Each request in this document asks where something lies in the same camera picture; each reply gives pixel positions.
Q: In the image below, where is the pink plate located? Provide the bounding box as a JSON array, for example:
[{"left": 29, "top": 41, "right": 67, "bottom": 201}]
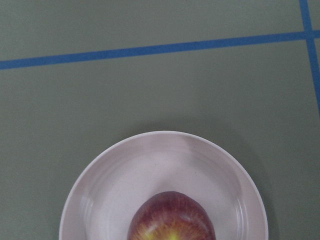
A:
[{"left": 58, "top": 131, "right": 269, "bottom": 240}]

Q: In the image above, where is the red yellow apple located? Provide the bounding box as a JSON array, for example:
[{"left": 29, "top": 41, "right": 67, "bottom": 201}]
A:
[{"left": 127, "top": 191, "right": 216, "bottom": 240}]

